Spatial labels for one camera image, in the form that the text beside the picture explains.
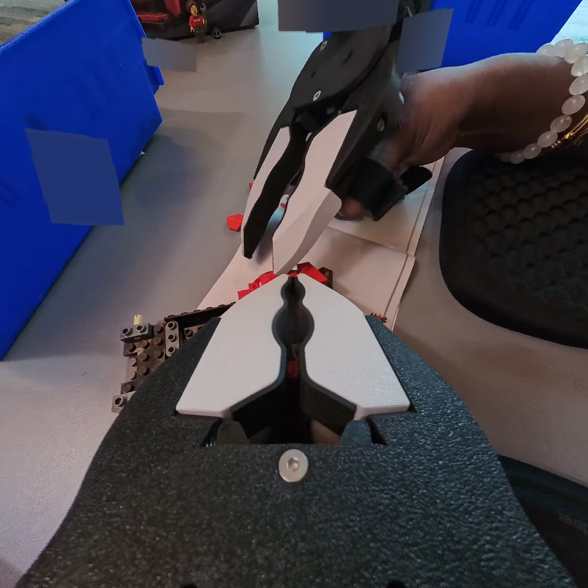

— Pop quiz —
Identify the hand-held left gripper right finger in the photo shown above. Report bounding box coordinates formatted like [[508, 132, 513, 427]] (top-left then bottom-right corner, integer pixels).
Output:
[[292, 274, 412, 423]]

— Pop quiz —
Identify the black quilted pad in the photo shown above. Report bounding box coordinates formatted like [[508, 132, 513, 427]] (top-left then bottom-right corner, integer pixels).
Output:
[[439, 147, 588, 348], [501, 455, 588, 588]]

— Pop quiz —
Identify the lego minifigure red torso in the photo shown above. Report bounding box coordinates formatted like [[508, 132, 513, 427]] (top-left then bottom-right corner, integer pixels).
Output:
[[187, 0, 210, 42]]

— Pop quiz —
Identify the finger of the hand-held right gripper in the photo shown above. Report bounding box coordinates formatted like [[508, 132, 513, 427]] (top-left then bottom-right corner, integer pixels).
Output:
[[242, 122, 311, 260], [271, 111, 357, 272]]

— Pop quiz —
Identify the lego box red car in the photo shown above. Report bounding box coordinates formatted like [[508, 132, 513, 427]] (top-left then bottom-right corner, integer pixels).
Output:
[[129, 0, 260, 39]]

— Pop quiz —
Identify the person's right hand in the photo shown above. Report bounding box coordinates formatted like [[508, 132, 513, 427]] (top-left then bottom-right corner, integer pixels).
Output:
[[336, 54, 556, 221]]

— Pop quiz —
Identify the gold bracelet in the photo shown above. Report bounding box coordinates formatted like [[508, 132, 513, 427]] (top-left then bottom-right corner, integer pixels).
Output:
[[559, 120, 588, 154]]

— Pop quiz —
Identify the blue plastic bin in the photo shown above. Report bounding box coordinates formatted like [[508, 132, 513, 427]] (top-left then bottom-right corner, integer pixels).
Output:
[[0, 0, 164, 361], [322, 0, 581, 70]]

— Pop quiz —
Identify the red and black lego car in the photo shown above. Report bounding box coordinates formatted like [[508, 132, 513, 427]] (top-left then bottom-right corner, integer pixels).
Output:
[[112, 262, 333, 414]]

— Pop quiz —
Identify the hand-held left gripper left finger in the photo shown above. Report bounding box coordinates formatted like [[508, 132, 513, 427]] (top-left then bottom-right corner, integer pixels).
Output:
[[175, 274, 295, 423]]

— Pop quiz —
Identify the lego instruction booklet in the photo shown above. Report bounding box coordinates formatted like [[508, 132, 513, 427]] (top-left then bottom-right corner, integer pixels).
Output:
[[198, 129, 447, 330]]

